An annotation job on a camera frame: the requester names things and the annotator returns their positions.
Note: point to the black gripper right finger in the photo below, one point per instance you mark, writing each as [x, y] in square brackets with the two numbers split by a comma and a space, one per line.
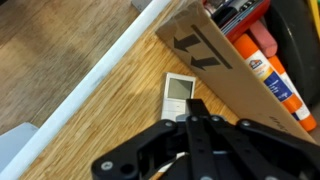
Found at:
[263, 150]

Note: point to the pink eraser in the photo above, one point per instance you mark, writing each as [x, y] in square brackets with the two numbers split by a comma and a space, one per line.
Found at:
[265, 38]

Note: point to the yellow pencils in bundle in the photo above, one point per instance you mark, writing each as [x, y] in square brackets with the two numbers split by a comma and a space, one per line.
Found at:
[314, 15]

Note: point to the black round case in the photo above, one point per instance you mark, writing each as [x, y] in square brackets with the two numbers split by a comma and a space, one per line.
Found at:
[296, 36]

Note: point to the orange capped glue stick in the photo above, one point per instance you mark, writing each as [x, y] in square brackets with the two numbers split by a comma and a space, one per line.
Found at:
[300, 110]
[266, 73]

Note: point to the red flat case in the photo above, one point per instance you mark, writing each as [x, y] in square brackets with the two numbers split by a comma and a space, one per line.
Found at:
[246, 23]

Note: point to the open cardboard supply box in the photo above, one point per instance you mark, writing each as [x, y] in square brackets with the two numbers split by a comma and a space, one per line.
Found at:
[226, 76]

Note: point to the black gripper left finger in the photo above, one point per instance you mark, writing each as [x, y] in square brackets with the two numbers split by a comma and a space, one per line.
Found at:
[140, 156]

